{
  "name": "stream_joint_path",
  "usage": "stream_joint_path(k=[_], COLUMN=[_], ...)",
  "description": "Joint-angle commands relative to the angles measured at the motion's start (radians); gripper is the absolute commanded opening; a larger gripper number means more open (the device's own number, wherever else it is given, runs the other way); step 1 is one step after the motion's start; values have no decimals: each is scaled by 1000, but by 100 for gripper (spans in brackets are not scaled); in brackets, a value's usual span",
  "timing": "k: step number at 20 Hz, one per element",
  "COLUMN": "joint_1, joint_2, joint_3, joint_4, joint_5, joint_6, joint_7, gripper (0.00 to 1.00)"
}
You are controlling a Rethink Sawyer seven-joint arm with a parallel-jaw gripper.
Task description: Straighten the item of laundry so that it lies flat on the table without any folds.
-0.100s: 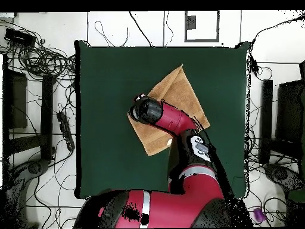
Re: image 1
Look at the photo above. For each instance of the tan terry towel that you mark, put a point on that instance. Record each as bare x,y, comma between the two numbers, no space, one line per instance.
181,95

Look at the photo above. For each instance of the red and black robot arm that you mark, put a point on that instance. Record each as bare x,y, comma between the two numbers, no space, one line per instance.
178,205

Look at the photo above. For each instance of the dark green table cloth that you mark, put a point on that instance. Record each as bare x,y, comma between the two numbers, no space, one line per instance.
119,167

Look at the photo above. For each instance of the black power strip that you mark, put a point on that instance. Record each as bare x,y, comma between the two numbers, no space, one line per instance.
64,130

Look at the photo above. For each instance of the dark grey square plate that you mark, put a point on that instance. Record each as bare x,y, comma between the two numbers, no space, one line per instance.
190,22

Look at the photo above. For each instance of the grey stand base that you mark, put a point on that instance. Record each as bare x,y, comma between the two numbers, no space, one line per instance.
35,167
281,175

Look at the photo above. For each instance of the black upright bar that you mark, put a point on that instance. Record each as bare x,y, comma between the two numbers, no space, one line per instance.
266,119

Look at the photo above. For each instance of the black rectangular box device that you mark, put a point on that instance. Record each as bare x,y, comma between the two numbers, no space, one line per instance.
20,37

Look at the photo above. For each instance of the black box cabinet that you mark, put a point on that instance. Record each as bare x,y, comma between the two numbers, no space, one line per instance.
289,109

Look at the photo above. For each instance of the purple small object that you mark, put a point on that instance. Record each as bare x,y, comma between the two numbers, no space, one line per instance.
259,214

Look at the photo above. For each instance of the grey rectangular frame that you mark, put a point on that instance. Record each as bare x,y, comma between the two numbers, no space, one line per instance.
201,40

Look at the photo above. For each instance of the black stand frame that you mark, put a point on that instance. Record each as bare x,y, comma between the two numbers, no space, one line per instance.
46,114

